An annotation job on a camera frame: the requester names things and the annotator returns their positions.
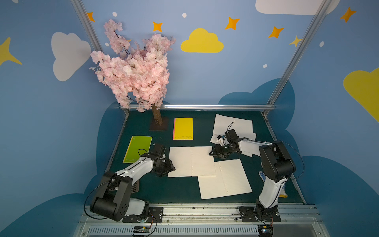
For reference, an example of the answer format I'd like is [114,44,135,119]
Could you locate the green cover notebook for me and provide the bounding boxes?
[123,136,153,164]

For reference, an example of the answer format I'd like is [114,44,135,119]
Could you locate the yellow cover notebook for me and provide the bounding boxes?
[173,118,193,140]

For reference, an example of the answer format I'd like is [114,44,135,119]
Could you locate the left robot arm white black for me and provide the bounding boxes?
[89,154,175,222]

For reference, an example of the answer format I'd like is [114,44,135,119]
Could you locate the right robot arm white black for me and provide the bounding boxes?
[209,138,296,216]

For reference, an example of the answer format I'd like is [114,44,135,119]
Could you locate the small open notebook far right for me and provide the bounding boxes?
[209,129,261,159]

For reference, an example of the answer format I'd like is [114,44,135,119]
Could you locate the brown litter scoop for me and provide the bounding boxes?
[131,180,140,194]

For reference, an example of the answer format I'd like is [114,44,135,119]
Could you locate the left controller board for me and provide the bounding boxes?
[133,226,151,235]

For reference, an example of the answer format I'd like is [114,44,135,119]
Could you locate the controller board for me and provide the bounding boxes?
[258,225,273,237]
[133,226,151,235]

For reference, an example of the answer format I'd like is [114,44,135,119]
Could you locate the right controller board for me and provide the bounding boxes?
[258,225,273,237]

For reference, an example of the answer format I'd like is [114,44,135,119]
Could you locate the pink cherry blossom tree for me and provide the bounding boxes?
[90,19,176,127]

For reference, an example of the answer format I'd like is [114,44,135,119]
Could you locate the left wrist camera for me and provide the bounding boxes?
[152,143,166,159]

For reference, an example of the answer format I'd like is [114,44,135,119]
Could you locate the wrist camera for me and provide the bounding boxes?
[152,143,166,159]
[217,129,239,146]

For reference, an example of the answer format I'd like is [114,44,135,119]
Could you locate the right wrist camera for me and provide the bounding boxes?
[217,129,239,146]

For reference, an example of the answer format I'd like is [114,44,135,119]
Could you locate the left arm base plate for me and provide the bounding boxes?
[122,206,164,223]

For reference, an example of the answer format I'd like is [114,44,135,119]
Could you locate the aluminium rail back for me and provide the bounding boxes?
[160,104,275,111]

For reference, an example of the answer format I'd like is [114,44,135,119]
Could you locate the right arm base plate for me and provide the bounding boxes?
[238,205,281,223]

